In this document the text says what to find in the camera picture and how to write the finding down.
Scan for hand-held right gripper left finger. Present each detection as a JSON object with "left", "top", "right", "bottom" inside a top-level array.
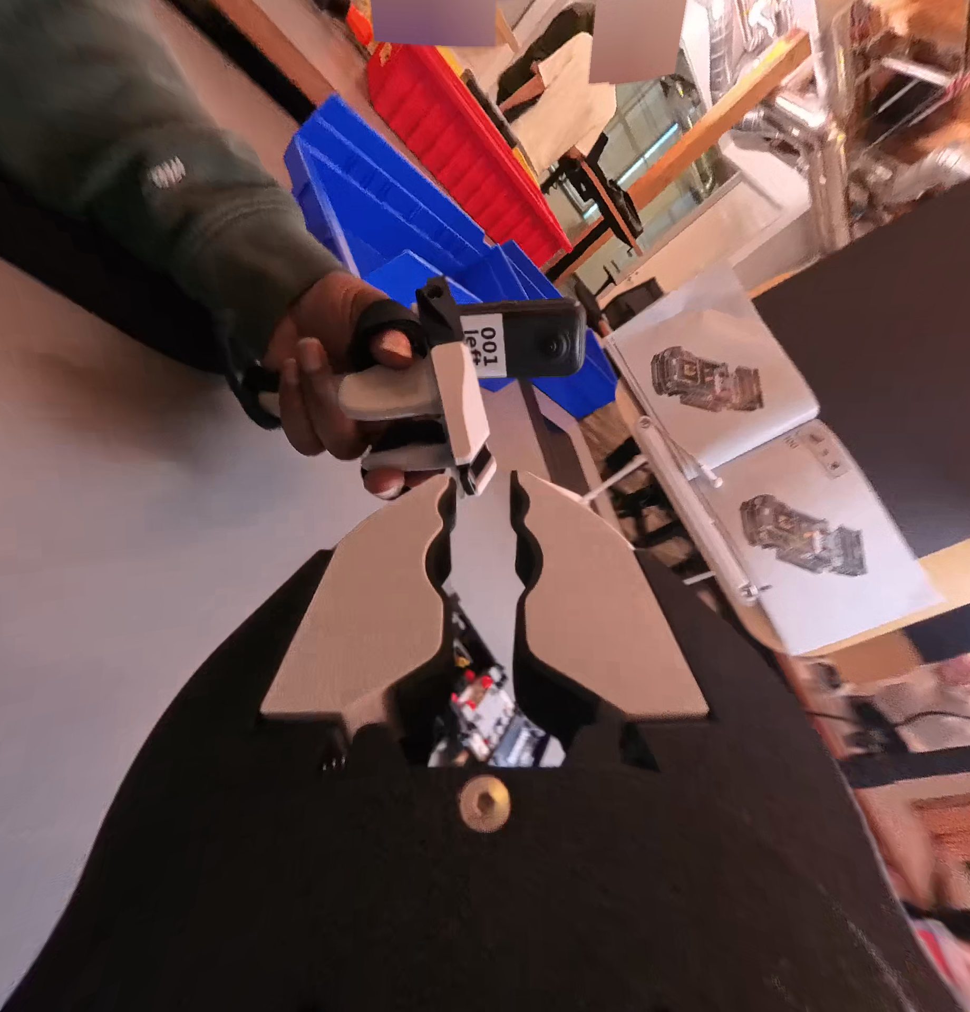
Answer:
[{"left": 259, "top": 475, "right": 464, "bottom": 728}]

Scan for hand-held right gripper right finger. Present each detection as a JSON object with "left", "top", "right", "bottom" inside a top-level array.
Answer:
[{"left": 508, "top": 470, "right": 712, "bottom": 728}]

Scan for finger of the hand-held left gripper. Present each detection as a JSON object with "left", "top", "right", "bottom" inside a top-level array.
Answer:
[{"left": 430, "top": 339, "right": 500, "bottom": 496}]

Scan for lego car model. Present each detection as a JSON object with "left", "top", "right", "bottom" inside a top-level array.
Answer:
[{"left": 425, "top": 592, "right": 551, "bottom": 770}]

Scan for blue plastic bin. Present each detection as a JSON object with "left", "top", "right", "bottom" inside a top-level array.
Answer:
[{"left": 283, "top": 94, "right": 622, "bottom": 422}]

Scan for lego instruction booklet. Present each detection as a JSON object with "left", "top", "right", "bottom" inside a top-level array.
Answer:
[{"left": 603, "top": 260, "right": 946, "bottom": 659}]

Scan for person's left hand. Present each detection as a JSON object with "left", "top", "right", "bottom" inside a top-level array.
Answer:
[{"left": 274, "top": 269, "right": 458, "bottom": 501}]

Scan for wooden standing desk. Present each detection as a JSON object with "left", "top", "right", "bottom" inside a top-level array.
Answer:
[{"left": 539, "top": 140, "right": 647, "bottom": 241}]

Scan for red plastic bin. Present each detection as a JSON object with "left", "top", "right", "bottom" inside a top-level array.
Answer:
[{"left": 365, "top": 43, "right": 575, "bottom": 271}]

